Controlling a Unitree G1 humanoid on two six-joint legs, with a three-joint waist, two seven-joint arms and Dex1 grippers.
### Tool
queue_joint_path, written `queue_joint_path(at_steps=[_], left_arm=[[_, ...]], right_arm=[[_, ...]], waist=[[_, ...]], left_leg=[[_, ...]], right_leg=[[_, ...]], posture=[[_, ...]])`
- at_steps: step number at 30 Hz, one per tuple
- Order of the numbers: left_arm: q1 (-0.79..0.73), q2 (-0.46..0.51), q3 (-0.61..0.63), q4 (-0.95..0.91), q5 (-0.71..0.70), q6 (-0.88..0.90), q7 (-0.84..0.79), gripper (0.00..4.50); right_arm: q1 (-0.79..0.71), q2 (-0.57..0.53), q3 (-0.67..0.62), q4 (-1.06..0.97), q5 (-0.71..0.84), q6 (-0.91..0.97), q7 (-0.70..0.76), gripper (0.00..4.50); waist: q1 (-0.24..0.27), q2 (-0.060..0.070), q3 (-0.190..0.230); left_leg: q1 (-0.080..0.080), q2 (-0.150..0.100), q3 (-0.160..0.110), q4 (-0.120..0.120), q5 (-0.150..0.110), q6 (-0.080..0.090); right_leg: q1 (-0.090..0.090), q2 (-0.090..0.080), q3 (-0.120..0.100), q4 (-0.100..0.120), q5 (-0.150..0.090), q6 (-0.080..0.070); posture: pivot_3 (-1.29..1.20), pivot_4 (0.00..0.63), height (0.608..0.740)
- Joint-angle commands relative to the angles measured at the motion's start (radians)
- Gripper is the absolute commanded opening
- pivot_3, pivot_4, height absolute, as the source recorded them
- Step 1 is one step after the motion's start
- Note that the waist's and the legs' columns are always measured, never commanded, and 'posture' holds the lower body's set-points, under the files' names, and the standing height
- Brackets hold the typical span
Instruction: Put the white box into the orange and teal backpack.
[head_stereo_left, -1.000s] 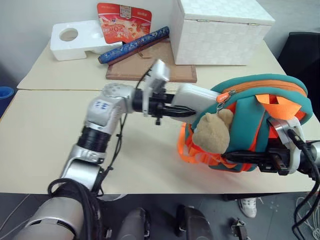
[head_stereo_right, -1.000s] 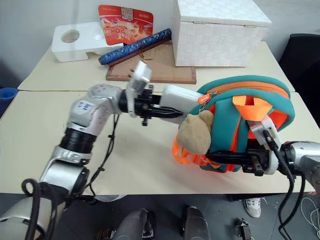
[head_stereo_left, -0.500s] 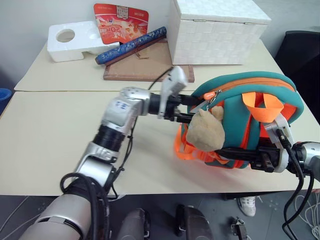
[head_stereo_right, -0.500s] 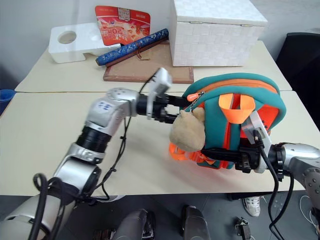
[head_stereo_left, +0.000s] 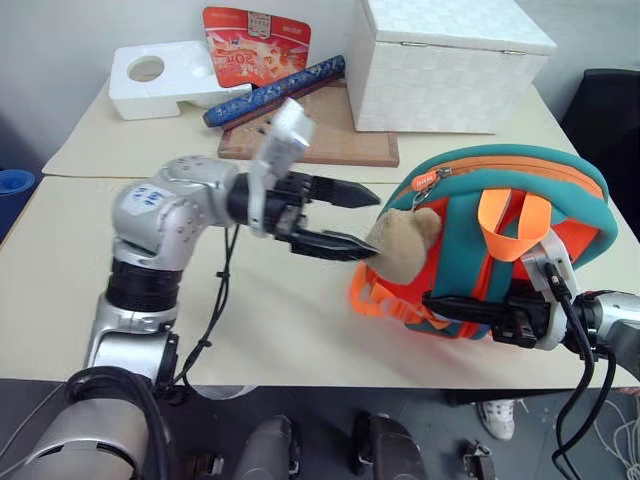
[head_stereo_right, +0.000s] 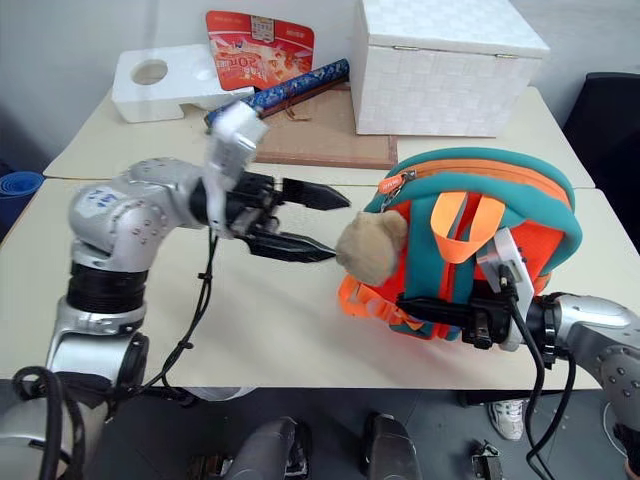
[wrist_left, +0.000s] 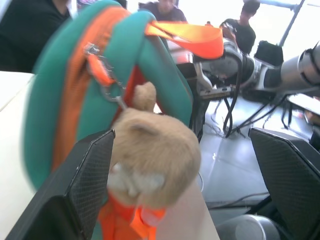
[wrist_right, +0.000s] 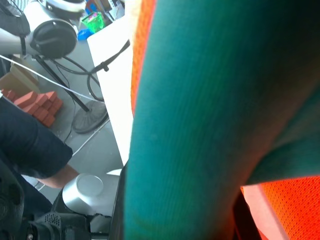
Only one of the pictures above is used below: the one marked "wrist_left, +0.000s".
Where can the person in black t-shirt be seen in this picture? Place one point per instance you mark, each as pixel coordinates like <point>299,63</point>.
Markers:
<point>246,32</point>

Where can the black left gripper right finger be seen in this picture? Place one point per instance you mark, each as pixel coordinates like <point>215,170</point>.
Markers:
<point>290,170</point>

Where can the grey metal frame pole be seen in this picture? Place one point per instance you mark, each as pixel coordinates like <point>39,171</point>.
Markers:
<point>291,20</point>

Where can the person in dark hoodie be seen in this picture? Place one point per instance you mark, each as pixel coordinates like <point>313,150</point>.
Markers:
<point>167,11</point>

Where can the person in black sweater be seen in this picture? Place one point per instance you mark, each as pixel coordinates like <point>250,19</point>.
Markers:
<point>27,30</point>

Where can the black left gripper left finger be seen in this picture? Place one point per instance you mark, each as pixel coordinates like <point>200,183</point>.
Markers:
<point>85,175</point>

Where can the orange and teal backpack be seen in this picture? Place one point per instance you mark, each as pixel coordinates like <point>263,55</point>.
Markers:
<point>50,112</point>

